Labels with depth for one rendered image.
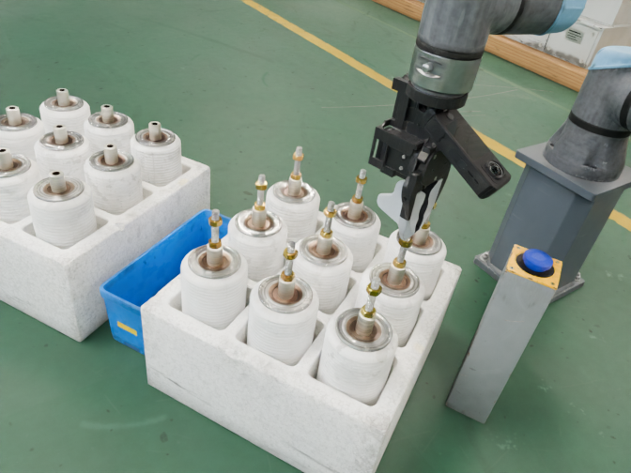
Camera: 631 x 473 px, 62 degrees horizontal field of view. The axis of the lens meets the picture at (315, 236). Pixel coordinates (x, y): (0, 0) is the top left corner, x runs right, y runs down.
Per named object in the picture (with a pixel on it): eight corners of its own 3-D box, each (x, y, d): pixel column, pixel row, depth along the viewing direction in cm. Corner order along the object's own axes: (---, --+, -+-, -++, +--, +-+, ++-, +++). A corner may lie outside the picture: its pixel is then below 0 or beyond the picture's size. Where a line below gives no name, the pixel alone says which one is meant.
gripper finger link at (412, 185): (410, 207, 71) (428, 148, 66) (422, 213, 70) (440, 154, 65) (391, 219, 68) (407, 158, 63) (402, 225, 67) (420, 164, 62)
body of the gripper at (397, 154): (398, 152, 73) (419, 67, 66) (452, 178, 69) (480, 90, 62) (365, 168, 68) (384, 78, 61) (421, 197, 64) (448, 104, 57)
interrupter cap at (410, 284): (429, 293, 77) (430, 289, 77) (386, 304, 74) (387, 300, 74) (401, 261, 82) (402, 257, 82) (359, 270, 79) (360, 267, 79)
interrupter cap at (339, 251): (288, 250, 81) (288, 246, 81) (321, 231, 86) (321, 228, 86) (325, 275, 77) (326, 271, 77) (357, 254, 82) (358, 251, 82)
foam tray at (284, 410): (269, 261, 117) (275, 192, 106) (437, 335, 105) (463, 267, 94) (146, 384, 88) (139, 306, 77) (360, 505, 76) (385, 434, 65)
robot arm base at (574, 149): (570, 140, 116) (590, 97, 110) (634, 173, 107) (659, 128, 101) (528, 151, 108) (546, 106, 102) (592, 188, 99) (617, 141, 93)
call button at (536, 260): (521, 254, 77) (527, 244, 76) (549, 266, 76) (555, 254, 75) (516, 269, 74) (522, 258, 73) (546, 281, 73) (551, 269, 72)
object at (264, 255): (279, 324, 93) (289, 243, 82) (223, 323, 91) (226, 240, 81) (278, 287, 100) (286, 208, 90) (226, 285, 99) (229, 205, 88)
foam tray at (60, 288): (81, 179, 133) (69, 113, 122) (210, 234, 122) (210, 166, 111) (-72, 262, 104) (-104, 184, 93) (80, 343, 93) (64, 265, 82)
